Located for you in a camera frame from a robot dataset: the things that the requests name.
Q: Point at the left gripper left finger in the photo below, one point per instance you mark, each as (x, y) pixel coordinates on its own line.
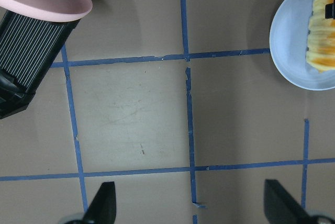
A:
(103, 207)

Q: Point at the black dish rack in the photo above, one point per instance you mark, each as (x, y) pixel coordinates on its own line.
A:
(28, 48)

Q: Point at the light blue plate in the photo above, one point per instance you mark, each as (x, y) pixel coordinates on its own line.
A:
(288, 46)

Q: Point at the striped orange bread loaf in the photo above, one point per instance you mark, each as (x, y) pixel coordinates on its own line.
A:
(320, 40)

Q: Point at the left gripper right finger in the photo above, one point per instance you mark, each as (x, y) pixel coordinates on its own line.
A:
(280, 207)

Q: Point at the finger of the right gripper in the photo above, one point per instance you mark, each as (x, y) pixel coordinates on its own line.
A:
(330, 10)

